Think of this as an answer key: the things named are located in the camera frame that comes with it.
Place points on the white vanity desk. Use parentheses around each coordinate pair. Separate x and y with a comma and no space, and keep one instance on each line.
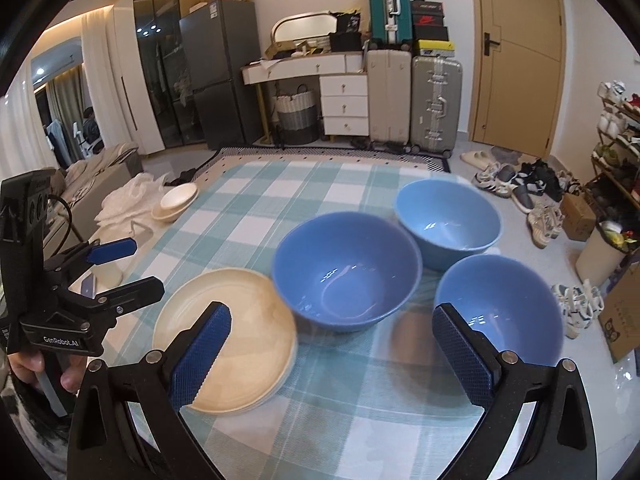
(345,105)

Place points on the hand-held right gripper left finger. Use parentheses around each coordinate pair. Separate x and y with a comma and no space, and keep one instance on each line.
(200,355)

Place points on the grey doormat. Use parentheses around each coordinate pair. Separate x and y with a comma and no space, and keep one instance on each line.
(507,152)

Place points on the yellow white shoe box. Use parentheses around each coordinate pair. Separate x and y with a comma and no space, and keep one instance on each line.
(435,48)

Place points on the striped round container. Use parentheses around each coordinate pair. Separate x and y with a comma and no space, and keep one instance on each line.
(321,45)

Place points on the white curtain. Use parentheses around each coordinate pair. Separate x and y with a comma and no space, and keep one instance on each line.
(115,85)
(20,135)

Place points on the teal white checkered tablecloth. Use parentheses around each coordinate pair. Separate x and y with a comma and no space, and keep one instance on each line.
(325,400)

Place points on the small open cardboard box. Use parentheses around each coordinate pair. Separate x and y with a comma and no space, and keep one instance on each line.
(277,50)

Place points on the black shoe box yellow mark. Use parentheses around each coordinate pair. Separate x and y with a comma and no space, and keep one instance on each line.
(430,34)

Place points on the hanging light blue clothes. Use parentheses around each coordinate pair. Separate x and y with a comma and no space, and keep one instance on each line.
(59,140)

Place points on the grey fridge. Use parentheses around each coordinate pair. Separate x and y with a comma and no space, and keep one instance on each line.
(220,70)

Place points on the shoe rack with shoes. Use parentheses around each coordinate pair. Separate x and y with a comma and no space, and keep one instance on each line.
(617,120)

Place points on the grey white woven basket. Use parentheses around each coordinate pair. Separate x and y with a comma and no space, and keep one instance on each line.
(297,120)

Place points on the large printed cardboard box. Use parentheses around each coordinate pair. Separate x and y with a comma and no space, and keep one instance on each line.
(622,320)

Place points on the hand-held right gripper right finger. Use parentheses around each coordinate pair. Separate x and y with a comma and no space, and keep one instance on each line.
(465,355)

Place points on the person's left hand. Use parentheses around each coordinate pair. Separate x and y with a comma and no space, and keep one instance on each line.
(25,370)

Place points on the brown cardboard box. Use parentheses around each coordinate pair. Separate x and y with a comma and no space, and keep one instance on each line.
(577,220)

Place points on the beige wooden door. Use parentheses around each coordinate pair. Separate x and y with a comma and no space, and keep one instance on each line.
(520,85)

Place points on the silver suitcase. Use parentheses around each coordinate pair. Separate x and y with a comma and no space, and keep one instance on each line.
(435,105)

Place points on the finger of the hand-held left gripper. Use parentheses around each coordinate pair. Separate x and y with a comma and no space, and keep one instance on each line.
(140,288)
(112,251)

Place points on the white trash bin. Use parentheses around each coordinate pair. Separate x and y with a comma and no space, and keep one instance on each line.
(597,260)

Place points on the black bag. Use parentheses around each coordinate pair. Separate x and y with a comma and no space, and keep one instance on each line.
(348,21)

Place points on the cream plate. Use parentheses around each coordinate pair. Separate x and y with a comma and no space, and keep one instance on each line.
(265,406)
(272,394)
(235,310)

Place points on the wooden shoe rack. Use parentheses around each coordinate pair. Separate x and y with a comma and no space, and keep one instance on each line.
(600,160)

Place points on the oval vanity mirror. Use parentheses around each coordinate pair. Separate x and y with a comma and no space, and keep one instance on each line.
(305,25)

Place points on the teal suitcase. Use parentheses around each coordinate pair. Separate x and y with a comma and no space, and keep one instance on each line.
(385,10)

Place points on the black white striped rug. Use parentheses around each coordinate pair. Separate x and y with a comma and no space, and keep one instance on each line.
(350,155)

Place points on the flat white box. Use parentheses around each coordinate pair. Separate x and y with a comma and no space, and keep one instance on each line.
(205,7)

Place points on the group of scattered shoes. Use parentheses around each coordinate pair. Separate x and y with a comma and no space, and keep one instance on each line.
(525,185)

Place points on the white sneaker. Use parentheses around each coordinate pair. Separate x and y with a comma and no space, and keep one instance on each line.
(567,310)
(590,300)

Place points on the black shoe box red logo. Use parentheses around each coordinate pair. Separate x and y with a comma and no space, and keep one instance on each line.
(427,20)

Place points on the black glass cabinet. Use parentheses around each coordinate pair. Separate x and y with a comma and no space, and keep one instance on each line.
(160,60)

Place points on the grey sofa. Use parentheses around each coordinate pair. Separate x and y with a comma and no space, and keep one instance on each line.
(100,180)

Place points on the blue phone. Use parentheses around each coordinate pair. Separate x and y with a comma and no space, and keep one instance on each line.
(88,285)

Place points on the beige suitcase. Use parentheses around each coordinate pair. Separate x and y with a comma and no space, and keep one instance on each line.
(390,95)

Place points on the white plastic bag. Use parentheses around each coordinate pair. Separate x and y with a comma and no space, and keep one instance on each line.
(130,200)

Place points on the blue bowl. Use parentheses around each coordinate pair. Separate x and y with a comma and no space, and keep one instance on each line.
(500,300)
(447,220)
(345,270)

